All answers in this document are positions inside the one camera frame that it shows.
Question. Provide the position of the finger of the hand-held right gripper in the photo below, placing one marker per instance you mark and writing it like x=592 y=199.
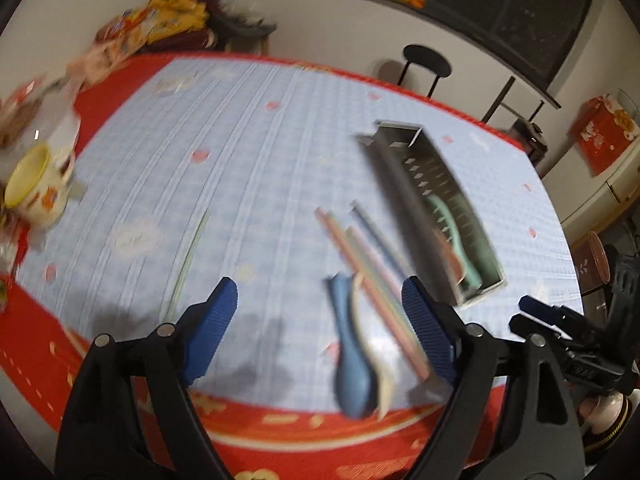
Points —
x=525 y=324
x=532 y=305

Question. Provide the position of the green chopstick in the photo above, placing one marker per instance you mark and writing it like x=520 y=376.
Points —
x=190 y=255
x=361 y=266

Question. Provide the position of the pale pink snack packet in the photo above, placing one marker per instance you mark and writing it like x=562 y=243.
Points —
x=97 y=62

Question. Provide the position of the blue plaid table mat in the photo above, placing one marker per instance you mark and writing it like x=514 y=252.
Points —
x=250 y=160

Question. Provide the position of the beige spoon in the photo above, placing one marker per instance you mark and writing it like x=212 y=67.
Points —
x=385 y=385

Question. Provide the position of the pink spoon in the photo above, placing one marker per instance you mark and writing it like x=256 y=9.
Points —
x=452 y=266

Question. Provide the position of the pink chopstick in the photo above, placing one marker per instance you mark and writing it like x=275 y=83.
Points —
x=372 y=265
x=350 y=260

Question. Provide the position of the dark window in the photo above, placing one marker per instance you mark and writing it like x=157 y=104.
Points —
x=500 y=5

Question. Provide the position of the yellow printed mug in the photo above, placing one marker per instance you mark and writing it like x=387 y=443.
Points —
x=40 y=200

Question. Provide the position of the brown snack packet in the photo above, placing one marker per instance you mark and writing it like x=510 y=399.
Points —
x=17 y=115

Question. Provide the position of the white cabinet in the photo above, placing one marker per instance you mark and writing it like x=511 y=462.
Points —
x=600 y=200

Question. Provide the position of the black round stool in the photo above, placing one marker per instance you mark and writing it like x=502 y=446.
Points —
x=426 y=57

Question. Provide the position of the blue chopstick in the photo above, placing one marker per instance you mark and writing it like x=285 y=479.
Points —
x=377 y=237

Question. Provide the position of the green spoon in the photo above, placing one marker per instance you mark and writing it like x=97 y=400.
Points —
x=450 y=225

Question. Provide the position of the black shelf bracket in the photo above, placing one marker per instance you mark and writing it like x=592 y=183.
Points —
x=500 y=97

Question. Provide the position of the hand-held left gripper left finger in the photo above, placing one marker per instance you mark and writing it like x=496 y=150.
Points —
x=220 y=320

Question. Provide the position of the clear plastic container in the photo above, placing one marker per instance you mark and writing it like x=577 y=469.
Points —
x=60 y=120

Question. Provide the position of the blue spoon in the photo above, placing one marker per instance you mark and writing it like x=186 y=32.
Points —
x=352 y=360

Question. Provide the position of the red patterned bucket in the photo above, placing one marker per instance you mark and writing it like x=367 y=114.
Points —
x=592 y=260

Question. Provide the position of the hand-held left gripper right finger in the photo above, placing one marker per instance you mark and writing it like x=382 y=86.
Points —
x=425 y=325

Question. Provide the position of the metal utensil tray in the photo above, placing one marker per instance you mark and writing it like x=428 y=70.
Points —
x=400 y=185

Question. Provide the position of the black appliance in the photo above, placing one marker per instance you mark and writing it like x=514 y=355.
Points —
x=529 y=140

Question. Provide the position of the yellow snack packet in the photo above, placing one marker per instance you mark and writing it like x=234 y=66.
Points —
x=172 y=17

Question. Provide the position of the red orange snack packet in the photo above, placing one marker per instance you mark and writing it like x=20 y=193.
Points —
x=117 y=30

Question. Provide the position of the red gift box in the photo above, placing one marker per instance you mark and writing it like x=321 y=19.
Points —
x=602 y=135

